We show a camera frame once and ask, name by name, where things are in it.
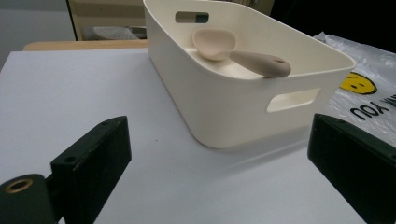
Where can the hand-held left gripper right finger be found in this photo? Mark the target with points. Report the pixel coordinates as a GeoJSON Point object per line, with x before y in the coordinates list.
{"type": "Point", "coordinates": [358, 165]}

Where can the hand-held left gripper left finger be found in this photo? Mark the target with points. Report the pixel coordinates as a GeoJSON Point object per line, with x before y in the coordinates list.
{"type": "Point", "coordinates": [93, 168]}

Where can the clear plastic bag yellow smiley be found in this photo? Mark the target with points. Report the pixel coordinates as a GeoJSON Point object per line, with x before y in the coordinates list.
{"type": "Point", "coordinates": [367, 102]}

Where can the cream plastic basket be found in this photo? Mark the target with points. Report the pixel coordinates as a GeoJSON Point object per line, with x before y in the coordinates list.
{"type": "Point", "coordinates": [218, 109]}

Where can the beige spoon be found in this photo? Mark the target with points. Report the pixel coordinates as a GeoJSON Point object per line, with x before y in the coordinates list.
{"type": "Point", "coordinates": [258, 62]}

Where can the wooden table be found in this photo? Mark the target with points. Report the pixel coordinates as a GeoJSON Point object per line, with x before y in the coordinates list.
{"type": "Point", "coordinates": [77, 45]}

